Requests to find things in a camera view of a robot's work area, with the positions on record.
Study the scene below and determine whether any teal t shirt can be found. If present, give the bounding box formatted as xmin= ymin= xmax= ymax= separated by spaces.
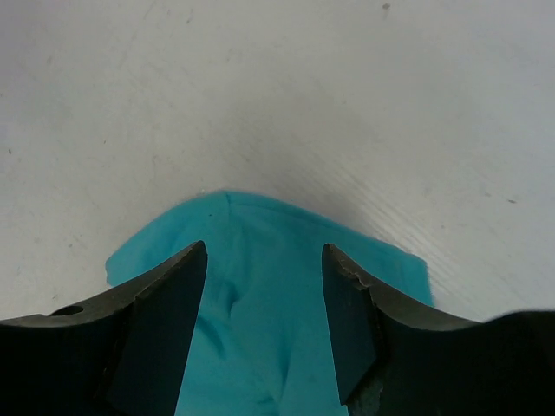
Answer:
xmin=106 ymin=192 xmax=432 ymax=415

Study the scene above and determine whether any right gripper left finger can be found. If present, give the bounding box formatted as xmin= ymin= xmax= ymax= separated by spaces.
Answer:
xmin=1 ymin=242 xmax=207 ymax=415

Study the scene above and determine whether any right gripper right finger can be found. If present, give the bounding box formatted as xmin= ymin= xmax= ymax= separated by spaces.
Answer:
xmin=322 ymin=244 xmax=554 ymax=415

